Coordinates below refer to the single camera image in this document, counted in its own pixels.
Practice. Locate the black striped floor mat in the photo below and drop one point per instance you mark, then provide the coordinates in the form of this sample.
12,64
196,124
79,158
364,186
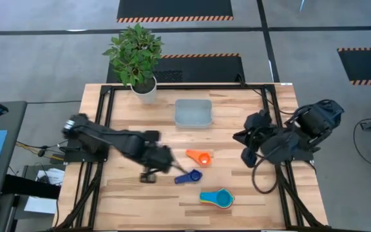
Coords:
205,69
366,66
172,8

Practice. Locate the grey side desk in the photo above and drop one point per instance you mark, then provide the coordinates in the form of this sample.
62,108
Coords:
15,135

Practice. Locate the blue metal leg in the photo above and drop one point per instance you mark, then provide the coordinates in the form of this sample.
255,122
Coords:
302,4

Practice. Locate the green measuring cup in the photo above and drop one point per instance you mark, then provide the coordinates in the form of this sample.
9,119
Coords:
231,203

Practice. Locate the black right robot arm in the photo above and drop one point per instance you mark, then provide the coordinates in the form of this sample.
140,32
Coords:
317,120

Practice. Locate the grey plastic basket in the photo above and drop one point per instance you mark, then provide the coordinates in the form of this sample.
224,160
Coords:
193,113

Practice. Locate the white plant pot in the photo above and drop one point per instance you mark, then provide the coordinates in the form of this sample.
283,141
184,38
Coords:
148,95

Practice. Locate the black aluminium table frame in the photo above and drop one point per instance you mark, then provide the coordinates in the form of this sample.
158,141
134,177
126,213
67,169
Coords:
188,87

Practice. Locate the dark blue measuring cup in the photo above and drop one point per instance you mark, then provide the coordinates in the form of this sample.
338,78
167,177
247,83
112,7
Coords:
194,176

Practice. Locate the black bar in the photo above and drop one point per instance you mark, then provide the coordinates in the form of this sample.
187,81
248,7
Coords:
31,187

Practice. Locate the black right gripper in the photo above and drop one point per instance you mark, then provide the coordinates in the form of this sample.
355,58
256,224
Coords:
258,127

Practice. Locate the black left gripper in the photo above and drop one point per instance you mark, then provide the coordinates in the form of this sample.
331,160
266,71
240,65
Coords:
158,158

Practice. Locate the orange measuring cup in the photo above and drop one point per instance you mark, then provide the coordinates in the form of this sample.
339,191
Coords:
204,158

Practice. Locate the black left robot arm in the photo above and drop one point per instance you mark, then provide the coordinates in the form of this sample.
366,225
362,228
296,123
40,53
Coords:
108,138

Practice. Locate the green leafy plant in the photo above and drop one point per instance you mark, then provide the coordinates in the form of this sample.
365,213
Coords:
135,54

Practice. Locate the white paper sheets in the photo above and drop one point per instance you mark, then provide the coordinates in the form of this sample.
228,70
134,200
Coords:
40,204

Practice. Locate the light blue measuring cup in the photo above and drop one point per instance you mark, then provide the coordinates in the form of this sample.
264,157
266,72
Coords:
224,197

